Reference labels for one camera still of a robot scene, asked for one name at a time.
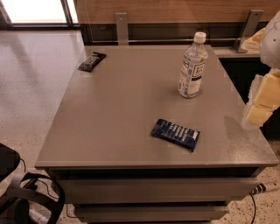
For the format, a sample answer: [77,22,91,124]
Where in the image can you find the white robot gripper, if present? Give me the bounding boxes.
[241,11,280,130]

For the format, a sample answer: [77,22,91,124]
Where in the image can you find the blue rxbar blueberry bar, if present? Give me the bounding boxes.
[150,119,200,152]

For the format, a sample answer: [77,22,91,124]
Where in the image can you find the black rxbar chocolate bar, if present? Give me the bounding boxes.
[78,52,106,72]

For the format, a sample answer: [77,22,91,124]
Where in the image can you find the clear plastic water bottle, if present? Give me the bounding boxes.
[178,31,208,98]

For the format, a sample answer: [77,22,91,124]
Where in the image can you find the white striped tube on floor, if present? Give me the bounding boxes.
[251,182,280,195]

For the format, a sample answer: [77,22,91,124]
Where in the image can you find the grey upper drawer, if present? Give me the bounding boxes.
[59,178,258,204]

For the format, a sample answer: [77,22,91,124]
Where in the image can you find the grey drawer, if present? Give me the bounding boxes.
[75,206,228,223]
[59,178,258,204]

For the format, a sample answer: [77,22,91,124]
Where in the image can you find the grey lower drawer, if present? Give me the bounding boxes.
[75,206,228,223]

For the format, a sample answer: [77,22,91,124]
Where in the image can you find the black chair seat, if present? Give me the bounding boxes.
[0,143,20,182]

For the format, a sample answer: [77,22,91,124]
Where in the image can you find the right metal wall bracket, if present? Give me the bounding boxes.
[234,10,263,53]

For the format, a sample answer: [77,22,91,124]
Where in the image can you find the metal wall bracket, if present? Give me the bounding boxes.
[115,12,129,46]
[234,10,263,53]

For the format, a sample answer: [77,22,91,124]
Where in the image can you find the black floor cable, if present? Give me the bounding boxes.
[249,192,257,224]

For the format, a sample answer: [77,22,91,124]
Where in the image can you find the left metal wall bracket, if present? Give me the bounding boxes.
[115,12,129,46]

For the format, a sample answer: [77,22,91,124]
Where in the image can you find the black headset with strap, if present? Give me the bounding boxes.
[0,172,65,224]

